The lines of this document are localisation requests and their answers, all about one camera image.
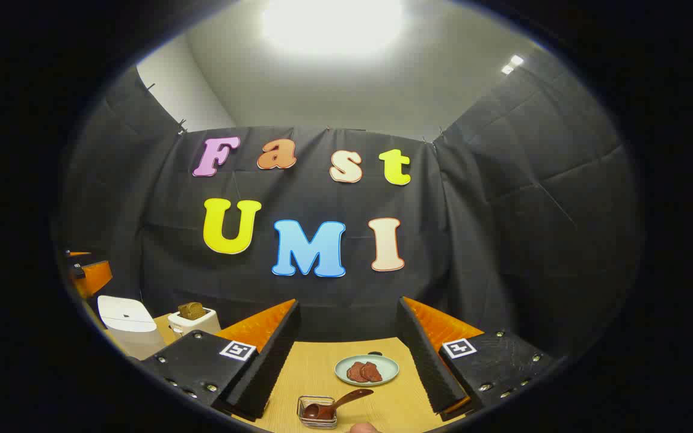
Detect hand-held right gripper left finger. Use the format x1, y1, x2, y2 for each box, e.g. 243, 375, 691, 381
141, 299, 302, 420

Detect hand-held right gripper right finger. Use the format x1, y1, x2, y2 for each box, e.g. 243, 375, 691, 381
395, 296, 556, 422

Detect white rice cooker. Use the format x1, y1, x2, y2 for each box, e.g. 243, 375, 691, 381
97, 295, 168, 360

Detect metal wire chopstick holder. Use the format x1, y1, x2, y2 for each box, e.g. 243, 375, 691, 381
297, 395, 339, 429

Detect brown wooden spoon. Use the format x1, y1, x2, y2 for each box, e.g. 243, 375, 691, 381
303, 388, 375, 420

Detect pale green plate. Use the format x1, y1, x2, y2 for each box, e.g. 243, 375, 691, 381
334, 354, 400, 387

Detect white toaster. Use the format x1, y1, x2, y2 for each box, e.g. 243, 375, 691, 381
168, 307, 222, 337

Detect large ceiling light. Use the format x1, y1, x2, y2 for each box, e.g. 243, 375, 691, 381
260, 0, 407, 58

